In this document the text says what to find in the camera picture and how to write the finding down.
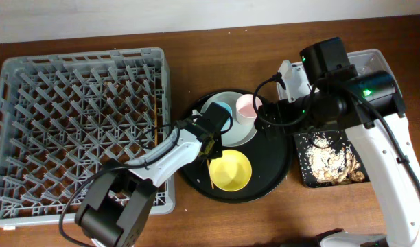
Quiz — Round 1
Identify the blue cup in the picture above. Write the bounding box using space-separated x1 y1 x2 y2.
215 101 233 131

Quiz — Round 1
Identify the yellow bowl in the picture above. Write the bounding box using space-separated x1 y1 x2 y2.
210 150 253 192

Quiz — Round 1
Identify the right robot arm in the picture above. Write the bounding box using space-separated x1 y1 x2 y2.
254 37 420 246

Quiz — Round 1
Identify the clear plastic bin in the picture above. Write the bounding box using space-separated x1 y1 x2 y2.
276 49 404 104

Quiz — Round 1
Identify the food scraps pile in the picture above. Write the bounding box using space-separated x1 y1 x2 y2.
297 135 366 185

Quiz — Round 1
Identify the grey dishwasher rack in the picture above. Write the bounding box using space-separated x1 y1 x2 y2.
0 47 171 229

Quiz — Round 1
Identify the white round plate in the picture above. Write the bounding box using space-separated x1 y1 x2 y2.
200 91 257 147

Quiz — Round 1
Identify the pink cup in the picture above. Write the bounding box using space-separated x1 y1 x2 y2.
235 94 262 126

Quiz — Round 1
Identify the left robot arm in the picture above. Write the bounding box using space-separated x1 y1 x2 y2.
75 103 233 246

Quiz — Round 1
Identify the black rectangular tray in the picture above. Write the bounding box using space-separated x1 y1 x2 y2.
292 130 371 189

